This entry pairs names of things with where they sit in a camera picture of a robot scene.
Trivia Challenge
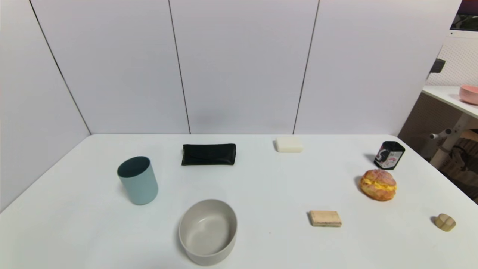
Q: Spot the light blue plastic cup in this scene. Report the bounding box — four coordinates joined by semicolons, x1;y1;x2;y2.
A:
117;156;159;205

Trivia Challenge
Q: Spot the beige round bowl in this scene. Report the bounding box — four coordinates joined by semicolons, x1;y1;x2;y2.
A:
179;199;238;266

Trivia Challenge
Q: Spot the pink bowl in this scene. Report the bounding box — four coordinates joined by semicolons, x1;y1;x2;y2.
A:
459;84;478;105

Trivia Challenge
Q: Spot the black leather glasses case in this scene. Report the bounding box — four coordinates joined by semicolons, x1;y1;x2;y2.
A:
181;143;236;166

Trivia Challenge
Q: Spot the white soap bar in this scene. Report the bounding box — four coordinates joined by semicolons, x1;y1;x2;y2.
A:
276;137;304;153

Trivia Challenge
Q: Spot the rectangular wooden block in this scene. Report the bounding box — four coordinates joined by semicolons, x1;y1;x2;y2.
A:
309;210;342;228

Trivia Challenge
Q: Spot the cream puff bun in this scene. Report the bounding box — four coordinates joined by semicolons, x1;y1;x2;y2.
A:
359;169;397;202

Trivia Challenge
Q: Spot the black tin with pink print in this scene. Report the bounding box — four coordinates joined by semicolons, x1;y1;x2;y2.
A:
374;141;406;170

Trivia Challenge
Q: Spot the brown pegboard panel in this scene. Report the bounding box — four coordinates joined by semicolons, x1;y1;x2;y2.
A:
398;93;463;157

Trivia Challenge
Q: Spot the white side desk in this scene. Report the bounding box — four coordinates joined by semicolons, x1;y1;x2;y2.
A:
422;85;478;168

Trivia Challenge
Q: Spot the round wooden block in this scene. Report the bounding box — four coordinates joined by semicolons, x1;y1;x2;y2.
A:
434;213;457;232

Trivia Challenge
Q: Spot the white pegboard panel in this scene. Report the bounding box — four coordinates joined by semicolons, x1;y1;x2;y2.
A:
427;35;478;87

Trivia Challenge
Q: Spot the dark monitor screen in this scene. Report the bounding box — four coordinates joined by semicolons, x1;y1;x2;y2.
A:
451;0;478;31

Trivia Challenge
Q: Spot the white round knob handle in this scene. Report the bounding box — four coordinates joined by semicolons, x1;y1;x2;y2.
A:
429;129;453;140

